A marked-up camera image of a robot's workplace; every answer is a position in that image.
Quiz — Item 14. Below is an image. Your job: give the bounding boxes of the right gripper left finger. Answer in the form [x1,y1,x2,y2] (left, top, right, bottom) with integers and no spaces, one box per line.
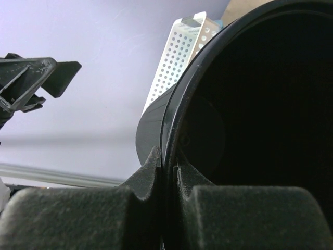
[1,146,161,249]

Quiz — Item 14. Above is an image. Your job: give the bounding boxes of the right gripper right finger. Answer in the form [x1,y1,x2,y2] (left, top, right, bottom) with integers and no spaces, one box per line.
[173,160,332,249]

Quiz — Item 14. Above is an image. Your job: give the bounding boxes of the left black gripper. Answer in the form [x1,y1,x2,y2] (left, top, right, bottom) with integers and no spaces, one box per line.
[1,53,82,125]

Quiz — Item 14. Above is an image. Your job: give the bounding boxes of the large black plastic bucket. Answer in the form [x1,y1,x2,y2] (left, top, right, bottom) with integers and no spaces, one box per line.
[136,1,332,249]

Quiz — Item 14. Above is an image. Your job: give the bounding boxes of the white perforated plastic basket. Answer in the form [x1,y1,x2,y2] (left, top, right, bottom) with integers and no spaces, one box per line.
[143,11,221,111]

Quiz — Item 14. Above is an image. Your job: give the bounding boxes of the light blue basket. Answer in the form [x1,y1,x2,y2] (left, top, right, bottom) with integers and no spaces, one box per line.
[215,18,224,30]

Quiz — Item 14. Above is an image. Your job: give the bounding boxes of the aluminium extrusion rail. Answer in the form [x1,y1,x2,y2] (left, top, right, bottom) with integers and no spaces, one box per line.
[1,163,124,188]

